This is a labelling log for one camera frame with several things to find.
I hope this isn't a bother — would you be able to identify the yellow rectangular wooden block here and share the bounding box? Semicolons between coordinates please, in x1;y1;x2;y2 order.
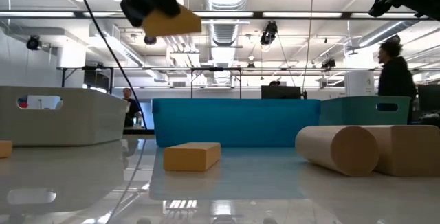
163;142;222;172
142;5;203;38

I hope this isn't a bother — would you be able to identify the yellow wooden cube block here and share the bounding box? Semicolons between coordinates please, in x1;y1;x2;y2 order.
0;140;14;159

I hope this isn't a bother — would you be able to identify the natural wood cylinder block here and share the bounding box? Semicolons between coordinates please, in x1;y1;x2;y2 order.
294;125;380;177

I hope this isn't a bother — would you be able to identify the natural wood rectangular block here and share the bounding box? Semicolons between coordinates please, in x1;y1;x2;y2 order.
362;124;440;177

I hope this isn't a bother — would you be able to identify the white plastic bin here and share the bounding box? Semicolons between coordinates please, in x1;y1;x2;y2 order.
0;85;129;148

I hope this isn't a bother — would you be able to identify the blue plastic bin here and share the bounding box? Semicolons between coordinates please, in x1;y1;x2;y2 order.
151;98;322;148

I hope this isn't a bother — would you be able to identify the black computer monitor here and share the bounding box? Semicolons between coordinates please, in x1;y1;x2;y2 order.
261;85;303;100
417;84;440;112

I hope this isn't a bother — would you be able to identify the white column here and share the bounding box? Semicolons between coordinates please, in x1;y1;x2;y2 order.
344;71;376;97

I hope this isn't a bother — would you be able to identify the teal plastic bin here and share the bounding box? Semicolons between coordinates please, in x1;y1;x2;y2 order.
318;95;413;126

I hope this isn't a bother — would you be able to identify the black hanging cable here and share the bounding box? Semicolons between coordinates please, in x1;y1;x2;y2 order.
72;0;149;131

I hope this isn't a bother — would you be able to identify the silver ventilation duct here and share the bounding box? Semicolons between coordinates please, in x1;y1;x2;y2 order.
202;0;251;85

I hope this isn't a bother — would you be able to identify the thin hanging cable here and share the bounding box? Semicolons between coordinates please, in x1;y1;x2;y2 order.
301;0;315;91

